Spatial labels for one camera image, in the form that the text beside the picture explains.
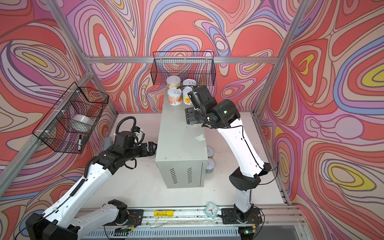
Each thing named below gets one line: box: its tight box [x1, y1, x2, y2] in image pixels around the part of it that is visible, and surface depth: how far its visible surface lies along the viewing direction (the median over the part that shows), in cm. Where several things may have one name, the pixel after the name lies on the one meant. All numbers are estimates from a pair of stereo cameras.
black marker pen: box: [78, 134, 82, 152], surface depth 73 cm
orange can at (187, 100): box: [182, 86, 194, 106], surface depth 77 cm
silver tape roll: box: [71, 114, 96, 127], surface depth 75 cm
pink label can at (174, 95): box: [167, 87, 182, 106], surface depth 75 cm
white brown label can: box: [182, 78, 197, 86], surface depth 81 cm
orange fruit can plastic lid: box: [166, 75, 181, 90], surface depth 78 cm
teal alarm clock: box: [204, 201, 219, 220], surface depth 75 cm
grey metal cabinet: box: [155, 86, 209, 189], surface depth 68 cm
